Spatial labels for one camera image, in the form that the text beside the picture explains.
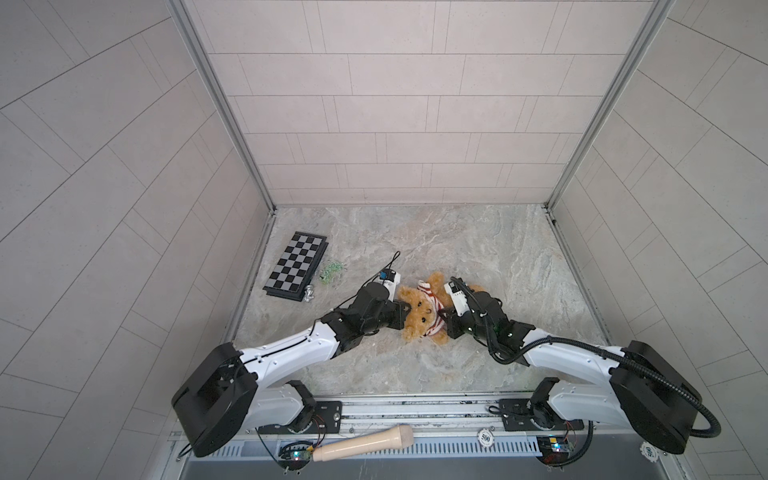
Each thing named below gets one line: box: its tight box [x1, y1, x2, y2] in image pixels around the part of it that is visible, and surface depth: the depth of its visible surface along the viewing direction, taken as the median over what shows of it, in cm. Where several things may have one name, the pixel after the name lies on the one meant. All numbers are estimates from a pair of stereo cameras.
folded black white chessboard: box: [263, 231, 329, 302], surface depth 96 cm
